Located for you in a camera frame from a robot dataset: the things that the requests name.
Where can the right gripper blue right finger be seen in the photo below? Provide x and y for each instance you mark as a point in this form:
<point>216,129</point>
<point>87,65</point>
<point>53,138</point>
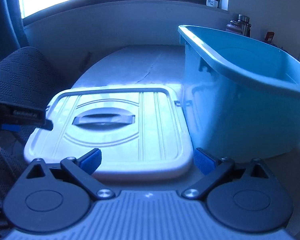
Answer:
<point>205,162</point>

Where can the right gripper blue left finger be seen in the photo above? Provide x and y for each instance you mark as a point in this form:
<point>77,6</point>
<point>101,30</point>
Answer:
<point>90,161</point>

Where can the white bin lid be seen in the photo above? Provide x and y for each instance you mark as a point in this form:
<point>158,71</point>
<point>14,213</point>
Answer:
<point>140,130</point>

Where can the grey fabric chair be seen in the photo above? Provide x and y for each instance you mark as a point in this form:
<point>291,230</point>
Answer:
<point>27,78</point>

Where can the teal plastic storage bin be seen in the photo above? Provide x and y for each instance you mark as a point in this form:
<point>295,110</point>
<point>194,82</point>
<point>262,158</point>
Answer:
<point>241,96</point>

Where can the blue curtain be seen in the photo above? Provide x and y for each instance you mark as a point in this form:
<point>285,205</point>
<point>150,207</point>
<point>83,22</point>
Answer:
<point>12,34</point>

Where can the pink insulated bottle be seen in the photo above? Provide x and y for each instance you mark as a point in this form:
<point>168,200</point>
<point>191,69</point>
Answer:
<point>234,27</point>

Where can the red black small box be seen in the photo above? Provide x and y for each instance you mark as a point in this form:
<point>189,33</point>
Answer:
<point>269,37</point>

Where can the steel thermos flask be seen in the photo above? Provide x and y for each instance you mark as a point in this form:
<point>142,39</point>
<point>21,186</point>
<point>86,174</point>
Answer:
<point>244,21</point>

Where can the small white box on sill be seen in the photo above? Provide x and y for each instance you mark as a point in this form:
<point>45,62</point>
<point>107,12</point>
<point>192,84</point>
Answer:
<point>212,3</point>

